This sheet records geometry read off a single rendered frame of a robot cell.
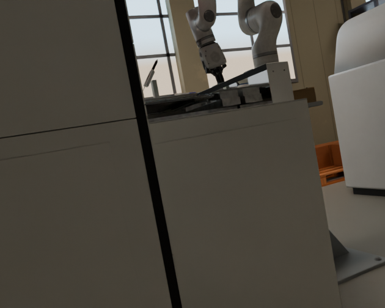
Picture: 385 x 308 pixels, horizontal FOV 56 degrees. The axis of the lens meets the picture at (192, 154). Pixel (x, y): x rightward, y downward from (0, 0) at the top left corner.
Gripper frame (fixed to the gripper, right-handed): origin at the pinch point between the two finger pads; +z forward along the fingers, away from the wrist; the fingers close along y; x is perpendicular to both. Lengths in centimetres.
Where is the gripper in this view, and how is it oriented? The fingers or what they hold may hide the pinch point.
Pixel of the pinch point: (219, 79)
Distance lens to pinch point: 163.4
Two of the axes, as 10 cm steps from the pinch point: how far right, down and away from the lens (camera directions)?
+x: -4.1, 0.4, 9.1
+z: 3.6, 9.2, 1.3
